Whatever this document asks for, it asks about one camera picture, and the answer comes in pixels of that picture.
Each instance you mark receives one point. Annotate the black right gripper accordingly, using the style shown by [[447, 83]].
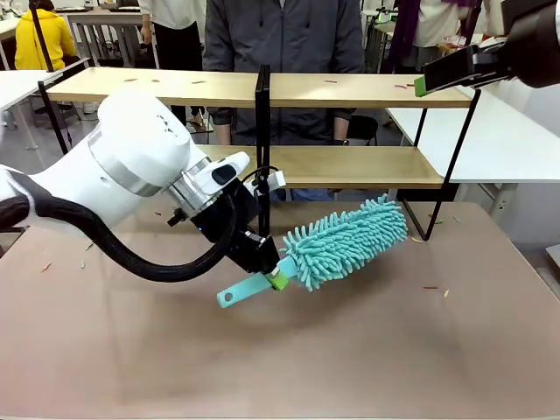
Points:
[[536, 39]]

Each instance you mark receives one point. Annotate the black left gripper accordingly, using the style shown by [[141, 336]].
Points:
[[223, 219]]

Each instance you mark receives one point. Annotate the teal chenille duster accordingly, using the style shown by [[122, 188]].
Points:
[[350, 240]]

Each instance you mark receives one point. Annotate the wooden shelf with black frame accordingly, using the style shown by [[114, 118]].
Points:
[[306, 89]]

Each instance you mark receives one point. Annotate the person's left forearm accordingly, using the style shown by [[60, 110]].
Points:
[[342, 127]]

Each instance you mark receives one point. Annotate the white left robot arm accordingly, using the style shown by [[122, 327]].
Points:
[[135, 144]]

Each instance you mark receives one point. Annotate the person's right forearm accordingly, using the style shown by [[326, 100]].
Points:
[[223, 131]]

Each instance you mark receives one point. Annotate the person with purple scarf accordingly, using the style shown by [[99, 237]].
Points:
[[420, 30]]

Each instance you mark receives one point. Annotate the black stand pole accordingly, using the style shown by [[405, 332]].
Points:
[[42, 39], [470, 22]]

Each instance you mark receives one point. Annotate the white side table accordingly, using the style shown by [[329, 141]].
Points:
[[22, 85], [503, 135]]

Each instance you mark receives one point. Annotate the black chair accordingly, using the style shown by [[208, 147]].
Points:
[[365, 129]]

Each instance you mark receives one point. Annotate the black wristwatch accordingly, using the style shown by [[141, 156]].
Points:
[[343, 142]]

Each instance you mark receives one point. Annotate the person in grey jacket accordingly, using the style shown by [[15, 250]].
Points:
[[284, 39]]

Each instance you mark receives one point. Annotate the person in white shirt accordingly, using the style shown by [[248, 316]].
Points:
[[175, 35]]

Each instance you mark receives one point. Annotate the grey background desk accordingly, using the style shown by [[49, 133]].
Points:
[[109, 19]]

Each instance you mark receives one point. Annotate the person in yellow hoodie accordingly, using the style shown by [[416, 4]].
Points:
[[41, 39]]

